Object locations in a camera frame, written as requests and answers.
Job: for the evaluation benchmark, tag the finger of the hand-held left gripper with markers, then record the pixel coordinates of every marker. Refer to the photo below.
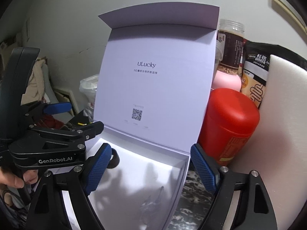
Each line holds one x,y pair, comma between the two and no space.
57,108
93,128

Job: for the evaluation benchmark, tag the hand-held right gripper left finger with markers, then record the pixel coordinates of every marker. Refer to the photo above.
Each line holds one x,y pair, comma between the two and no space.
98,167

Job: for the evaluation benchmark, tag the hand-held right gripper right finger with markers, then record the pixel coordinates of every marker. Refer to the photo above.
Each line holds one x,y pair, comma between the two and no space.
203,170

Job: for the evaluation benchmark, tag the black round object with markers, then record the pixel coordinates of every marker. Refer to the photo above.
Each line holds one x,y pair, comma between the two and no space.
115,159

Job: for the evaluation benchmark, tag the white hinged gift box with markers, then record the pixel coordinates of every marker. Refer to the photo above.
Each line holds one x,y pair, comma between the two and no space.
153,88

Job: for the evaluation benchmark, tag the person's left hand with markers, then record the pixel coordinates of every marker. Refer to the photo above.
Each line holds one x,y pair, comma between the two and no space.
12,178

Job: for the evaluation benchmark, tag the red plaid scarf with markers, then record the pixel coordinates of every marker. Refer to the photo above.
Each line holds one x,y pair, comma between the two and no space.
49,122

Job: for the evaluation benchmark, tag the clear plastic cup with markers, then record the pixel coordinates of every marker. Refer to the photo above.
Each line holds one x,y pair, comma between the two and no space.
88,88

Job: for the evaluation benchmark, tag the beige knitted cloth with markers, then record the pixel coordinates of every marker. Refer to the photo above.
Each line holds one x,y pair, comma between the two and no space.
36,76

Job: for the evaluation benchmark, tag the red plastic canister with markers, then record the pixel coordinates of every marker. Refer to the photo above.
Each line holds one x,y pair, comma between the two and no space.
230,124

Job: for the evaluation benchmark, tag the white foam board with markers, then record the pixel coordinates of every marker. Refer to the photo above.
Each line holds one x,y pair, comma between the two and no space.
283,124

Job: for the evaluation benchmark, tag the pink bottle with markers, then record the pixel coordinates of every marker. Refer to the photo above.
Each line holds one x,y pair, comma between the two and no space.
227,81

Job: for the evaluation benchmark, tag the black printed snack bag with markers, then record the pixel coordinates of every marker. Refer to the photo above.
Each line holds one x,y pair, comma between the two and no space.
254,60

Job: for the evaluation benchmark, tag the clear jar with brown label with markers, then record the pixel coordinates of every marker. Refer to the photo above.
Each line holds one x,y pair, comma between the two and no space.
231,50

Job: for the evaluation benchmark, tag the wooden picture frame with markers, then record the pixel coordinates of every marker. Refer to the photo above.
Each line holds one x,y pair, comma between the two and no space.
68,98

